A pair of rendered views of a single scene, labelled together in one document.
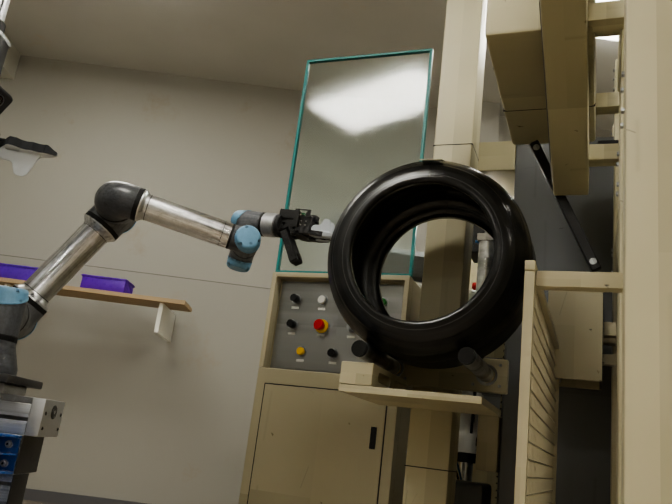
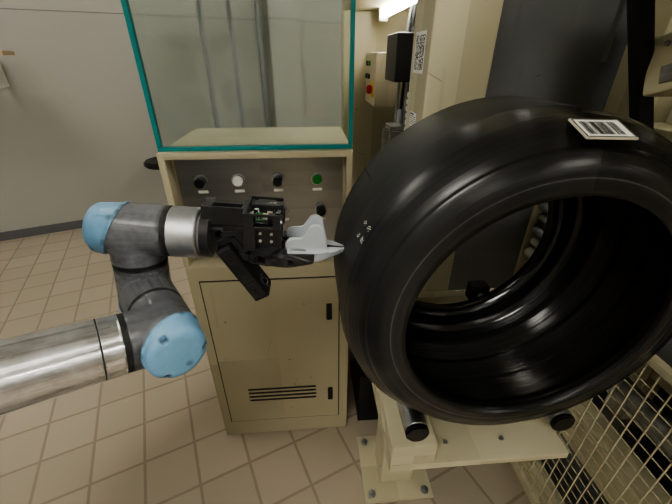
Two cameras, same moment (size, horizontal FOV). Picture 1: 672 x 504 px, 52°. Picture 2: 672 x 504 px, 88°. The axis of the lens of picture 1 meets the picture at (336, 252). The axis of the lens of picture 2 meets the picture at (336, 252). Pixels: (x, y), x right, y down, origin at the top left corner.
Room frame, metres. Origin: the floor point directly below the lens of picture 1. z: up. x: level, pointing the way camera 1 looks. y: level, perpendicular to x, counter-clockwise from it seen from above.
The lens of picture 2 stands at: (1.50, 0.21, 1.50)
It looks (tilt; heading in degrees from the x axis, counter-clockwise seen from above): 29 degrees down; 334
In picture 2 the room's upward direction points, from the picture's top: straight up
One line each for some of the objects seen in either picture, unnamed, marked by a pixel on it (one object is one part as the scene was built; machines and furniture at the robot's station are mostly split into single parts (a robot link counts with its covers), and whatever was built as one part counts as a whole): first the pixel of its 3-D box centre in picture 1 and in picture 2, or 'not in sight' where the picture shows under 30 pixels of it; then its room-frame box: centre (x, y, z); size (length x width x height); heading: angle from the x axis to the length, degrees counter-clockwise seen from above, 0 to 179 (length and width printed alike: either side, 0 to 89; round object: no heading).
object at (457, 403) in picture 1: (423, 400); (448, 387); (1.90, -0.29, 0.80); 0.37 x 0.36 x 0.02; 68
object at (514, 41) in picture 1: (546, 71); not in sight; (1.67, -0.52, 1.71); 0.61 x 0.25 x 0.15; 158
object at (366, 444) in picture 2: not in sight; (392, 464); (2.14, -0.37, 0.01); 0.27 x 0.27 x 0.02; 68
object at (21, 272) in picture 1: (24, 276); not in sight; (5.11, 2.31, 1.60); 0.35 x 0.24 x 0.12; 90
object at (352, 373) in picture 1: (376, 382); (393, 380); (1.95, -0.16, 0.83); 0.36 x 0.09 x 0.06; 158
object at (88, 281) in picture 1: (107, 286); not in sight; (5.11, 1.68, 1.60); 0.34 x 0.24 x 0.11; 90
